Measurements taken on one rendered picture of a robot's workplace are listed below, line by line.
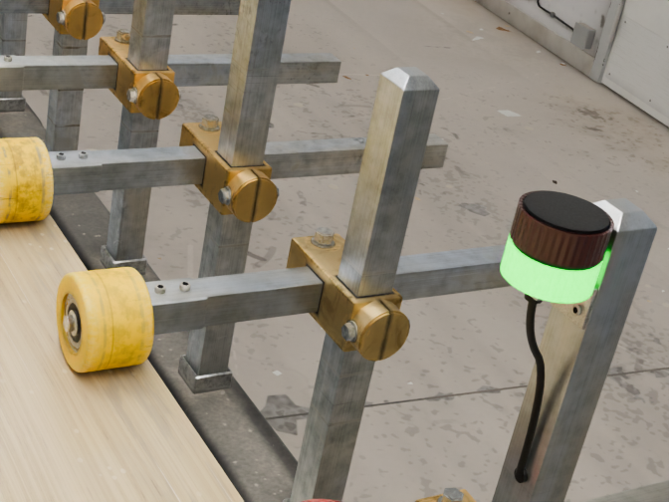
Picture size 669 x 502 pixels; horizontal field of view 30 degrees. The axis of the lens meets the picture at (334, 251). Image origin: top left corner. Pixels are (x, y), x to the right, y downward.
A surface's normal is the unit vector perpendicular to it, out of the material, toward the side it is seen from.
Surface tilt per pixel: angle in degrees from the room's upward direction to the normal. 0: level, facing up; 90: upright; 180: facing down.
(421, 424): 0
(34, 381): 0
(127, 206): 90
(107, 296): 28
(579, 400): 90
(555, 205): 0
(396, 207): 90
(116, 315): 51
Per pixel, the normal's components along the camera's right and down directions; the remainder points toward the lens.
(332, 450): 0.48, 0.49
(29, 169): 0.47, -0.23
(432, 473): 0.18, -0.87
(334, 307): -0.86, 0.09
